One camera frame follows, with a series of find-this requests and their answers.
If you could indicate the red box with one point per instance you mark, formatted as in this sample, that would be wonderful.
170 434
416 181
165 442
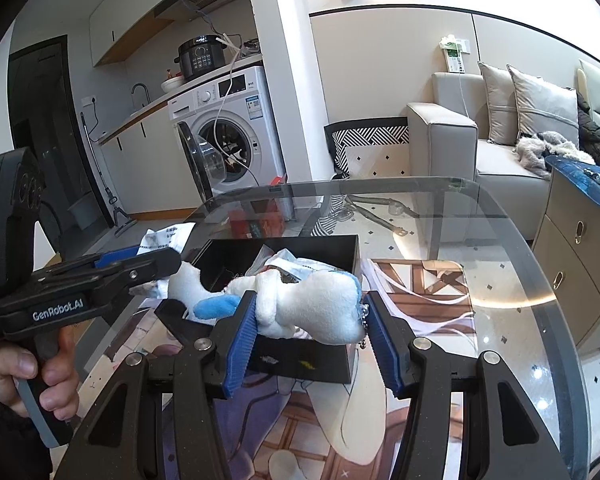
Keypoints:
260 227

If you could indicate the grey fur garment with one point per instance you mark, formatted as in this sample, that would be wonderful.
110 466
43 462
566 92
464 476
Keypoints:
545 150

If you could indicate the black patterned chair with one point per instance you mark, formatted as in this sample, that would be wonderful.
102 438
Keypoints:
370 135

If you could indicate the beige sofa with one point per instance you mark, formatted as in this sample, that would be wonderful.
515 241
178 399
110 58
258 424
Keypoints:
450 140

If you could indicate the clear plastic bags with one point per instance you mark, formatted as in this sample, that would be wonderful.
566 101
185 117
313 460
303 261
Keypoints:
290 265

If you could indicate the white bowl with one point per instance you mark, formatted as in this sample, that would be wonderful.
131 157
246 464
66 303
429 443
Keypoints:
172 84

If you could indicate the floor mop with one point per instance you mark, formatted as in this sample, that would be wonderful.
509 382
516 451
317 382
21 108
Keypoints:
105 185

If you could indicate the white wall device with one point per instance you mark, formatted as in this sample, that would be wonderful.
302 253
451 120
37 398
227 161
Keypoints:
454 55

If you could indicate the white printed plastic packet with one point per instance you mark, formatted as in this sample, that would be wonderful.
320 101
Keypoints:
162 240

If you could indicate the black door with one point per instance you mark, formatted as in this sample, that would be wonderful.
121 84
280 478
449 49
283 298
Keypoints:
50 125

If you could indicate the kitchen counter cabinet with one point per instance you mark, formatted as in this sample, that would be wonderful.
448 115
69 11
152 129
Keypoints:
145 160

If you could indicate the black cardboard box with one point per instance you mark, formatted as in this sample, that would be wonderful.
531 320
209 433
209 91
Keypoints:
305 365

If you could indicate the white washing machine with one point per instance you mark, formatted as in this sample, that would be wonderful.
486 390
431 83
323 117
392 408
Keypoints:
240 110

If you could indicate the grey sofa cushion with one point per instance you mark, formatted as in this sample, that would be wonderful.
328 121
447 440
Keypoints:
542 105
497 105

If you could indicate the person's left hand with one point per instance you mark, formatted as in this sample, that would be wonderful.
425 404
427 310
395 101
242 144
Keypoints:
55 375

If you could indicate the printed table mat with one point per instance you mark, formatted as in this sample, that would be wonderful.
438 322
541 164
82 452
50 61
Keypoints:
430 300

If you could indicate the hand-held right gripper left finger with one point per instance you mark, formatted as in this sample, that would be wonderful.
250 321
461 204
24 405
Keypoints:
240 345

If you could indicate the upper kitchen cabinet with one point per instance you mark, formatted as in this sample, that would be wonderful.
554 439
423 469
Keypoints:
140 15

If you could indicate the wall socket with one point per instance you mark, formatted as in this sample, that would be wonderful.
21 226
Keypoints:
89 101

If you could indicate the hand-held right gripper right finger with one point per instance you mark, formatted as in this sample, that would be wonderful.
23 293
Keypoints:
385 355

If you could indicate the black pressure cooker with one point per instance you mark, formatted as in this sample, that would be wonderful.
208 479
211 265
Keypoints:
202 57

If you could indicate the white plush toy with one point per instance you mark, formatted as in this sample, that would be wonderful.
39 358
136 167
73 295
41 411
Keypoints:
320 305

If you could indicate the kitchen faucet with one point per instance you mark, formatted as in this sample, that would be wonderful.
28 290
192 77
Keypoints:
140 90

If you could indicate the black jacket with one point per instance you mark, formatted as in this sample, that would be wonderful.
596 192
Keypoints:
597 135

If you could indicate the beige side cabinet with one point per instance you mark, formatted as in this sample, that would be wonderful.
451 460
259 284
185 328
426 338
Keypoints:
580 260

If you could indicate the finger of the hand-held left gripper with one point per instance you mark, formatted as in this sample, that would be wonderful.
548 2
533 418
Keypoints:
185 320
145 262

